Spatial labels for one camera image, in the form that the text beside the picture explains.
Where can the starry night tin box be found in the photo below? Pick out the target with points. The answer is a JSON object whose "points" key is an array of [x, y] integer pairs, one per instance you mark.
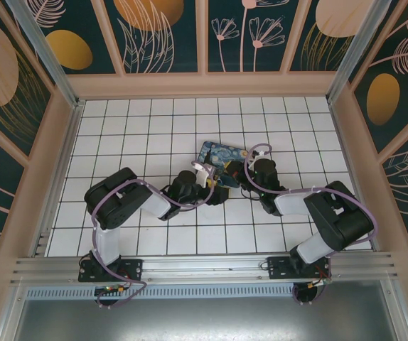
{"points": [[218, 154]]}

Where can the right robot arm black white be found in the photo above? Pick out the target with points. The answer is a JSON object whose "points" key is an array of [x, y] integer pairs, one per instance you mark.
{"points": [[335, 216]]}

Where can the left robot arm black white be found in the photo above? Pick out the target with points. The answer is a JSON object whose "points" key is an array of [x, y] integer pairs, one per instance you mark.
{"points": [[115, 202]]}

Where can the orange power connector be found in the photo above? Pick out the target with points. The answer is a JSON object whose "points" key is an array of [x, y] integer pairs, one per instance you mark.
{"points": [[319, 283]]}

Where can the grey metal sheet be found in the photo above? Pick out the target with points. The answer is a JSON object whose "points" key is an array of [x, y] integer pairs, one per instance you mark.
{"points": [[204, 319]]}

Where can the small circuit board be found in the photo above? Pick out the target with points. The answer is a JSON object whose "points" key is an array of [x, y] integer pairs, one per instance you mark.
{"points": [[109, 289]]}

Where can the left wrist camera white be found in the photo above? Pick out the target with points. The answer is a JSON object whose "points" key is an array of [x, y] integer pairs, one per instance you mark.
{"points": [[202, 172]]}

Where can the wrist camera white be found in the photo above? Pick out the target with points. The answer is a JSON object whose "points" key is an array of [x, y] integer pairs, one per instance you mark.
{"points": [[202, 172], [261, 153]]}

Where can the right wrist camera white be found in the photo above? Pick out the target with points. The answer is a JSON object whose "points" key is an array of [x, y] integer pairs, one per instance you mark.
{"points": [[261, 153]]}

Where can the aluminium profile rail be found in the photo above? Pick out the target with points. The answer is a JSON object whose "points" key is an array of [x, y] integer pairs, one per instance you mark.
{"points": [[204, 268]]}

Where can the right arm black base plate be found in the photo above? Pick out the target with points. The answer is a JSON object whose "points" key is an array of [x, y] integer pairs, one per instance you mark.
{"points": [[278, 270]]}

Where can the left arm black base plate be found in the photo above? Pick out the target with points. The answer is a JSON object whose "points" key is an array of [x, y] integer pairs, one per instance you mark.
{"points": [[133, 268]]}

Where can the aluminium corner post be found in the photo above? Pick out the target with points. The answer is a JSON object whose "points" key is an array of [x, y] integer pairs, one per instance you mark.
{"points": [[44, 46], [353, 46]]}

